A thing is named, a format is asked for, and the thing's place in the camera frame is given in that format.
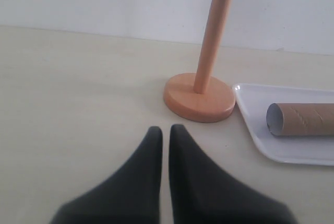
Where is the wooden paper towel holder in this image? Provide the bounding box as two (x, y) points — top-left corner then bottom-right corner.
(163, 0), (236, 123)

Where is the white rectangular plastic tray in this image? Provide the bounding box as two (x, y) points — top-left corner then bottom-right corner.
(233, 83), (333, 166)

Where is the brown cardboard tube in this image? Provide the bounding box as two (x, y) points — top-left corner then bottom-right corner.
(266, 103), (333, 136)

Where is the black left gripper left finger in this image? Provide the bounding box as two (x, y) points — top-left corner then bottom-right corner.
(51, 126), (163, 223)

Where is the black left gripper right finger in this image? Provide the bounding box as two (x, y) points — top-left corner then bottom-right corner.
(169, 124), (295, 223)

